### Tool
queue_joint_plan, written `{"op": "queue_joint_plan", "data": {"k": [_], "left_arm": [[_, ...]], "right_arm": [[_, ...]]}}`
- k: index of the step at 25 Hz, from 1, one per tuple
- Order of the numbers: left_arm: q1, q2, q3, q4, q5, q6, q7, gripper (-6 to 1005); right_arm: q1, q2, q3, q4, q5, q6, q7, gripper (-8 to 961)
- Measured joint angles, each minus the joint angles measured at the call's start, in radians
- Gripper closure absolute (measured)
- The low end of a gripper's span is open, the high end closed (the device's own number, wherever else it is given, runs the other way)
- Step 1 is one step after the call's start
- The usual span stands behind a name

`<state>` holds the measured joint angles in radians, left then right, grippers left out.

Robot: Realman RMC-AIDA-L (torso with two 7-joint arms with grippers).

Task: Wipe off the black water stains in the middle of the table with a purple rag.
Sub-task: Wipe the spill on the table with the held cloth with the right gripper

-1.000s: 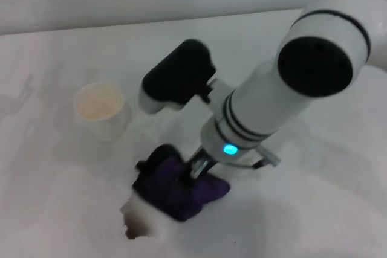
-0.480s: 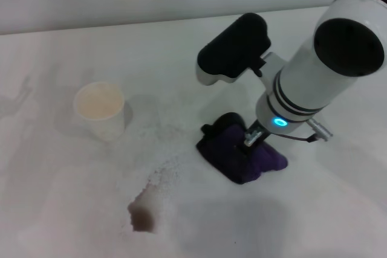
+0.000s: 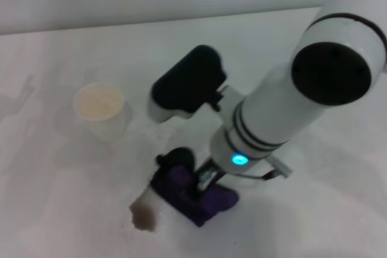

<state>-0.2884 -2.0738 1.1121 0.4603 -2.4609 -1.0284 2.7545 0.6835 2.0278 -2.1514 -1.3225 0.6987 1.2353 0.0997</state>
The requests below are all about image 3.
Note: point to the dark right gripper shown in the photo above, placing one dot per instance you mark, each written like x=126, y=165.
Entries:
x=208, y=178

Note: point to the white paper cup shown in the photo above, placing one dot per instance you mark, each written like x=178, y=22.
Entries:
x=101, y=110

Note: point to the black water stain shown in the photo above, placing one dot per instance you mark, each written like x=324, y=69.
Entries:
x=143, y=214

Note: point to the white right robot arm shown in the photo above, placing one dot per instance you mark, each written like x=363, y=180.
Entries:
x=272, y=113

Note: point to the purple rag with black trim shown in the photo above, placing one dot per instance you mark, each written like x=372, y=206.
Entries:
x=217, y=202

